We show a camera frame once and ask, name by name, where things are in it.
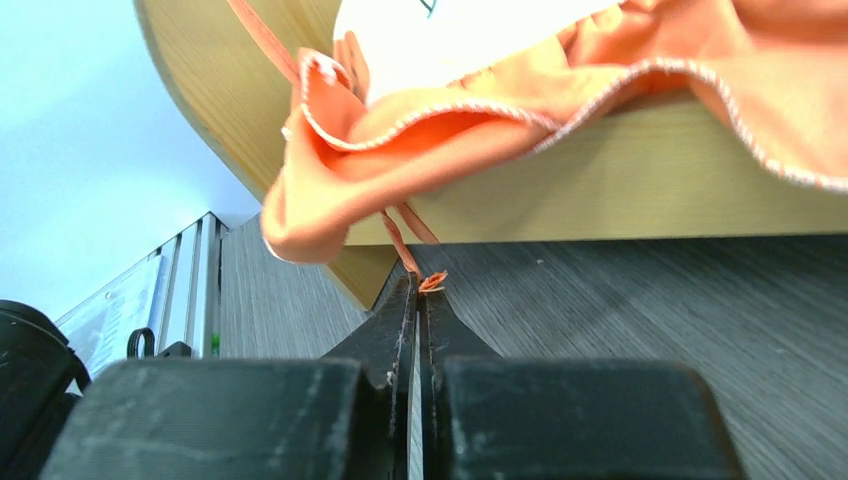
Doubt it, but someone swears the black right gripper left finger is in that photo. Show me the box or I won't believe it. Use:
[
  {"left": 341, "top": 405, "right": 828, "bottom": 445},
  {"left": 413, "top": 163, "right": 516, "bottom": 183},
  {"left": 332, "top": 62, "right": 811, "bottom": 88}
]
[{"left": 327, "top": 273, "right": 418, "bottom": 479}]

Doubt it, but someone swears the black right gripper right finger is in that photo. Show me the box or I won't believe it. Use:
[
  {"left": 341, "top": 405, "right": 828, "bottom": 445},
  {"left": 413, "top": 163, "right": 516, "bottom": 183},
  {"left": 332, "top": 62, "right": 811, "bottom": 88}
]
[{"left": 421, "top": 291, "right": 498, "bottom": 480}]

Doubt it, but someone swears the orange fruit print cushion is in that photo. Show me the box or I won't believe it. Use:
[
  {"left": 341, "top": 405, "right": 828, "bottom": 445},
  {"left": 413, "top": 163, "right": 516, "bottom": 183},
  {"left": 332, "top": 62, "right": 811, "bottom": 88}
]
[{"left": 230, "top": 1, "right": 847, "bottom": 272}]

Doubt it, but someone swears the wooden pet bed frame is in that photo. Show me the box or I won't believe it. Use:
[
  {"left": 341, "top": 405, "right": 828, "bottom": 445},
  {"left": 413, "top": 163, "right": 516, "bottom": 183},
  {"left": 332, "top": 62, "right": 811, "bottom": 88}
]
[{"left": 135, "top": 1, "right": 847, "bottom": 308}]

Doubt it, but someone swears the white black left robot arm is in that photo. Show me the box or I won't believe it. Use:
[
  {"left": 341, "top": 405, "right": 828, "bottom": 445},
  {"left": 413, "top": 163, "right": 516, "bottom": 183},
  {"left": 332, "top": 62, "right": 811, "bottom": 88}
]
[{"left": 1, "top": 300, "right": 90, "bottom": 479}]

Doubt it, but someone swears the slotted aluminium rail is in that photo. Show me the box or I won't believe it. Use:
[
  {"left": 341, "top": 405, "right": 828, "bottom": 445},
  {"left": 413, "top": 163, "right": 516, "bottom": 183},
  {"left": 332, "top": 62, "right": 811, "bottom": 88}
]
[{"left": 58, "top": 213, "right": 228, "bottom": 377}]

